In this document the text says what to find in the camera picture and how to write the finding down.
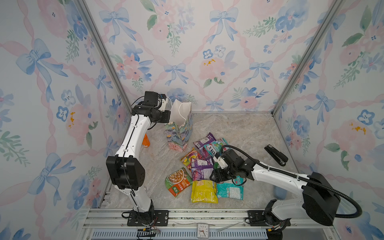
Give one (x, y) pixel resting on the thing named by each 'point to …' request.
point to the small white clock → (203, 231)
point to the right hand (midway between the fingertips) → (213, 176)
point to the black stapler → (280, 158)
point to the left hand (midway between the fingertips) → (168, 115)
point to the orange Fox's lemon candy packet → (186, 159)
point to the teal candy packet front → (230, 190)
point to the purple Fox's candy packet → (202, 168)
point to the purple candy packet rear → (209, 139)
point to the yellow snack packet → (204, 191)
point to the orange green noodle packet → (178, 181)
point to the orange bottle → (146, 141)
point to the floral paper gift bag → (178, 131)
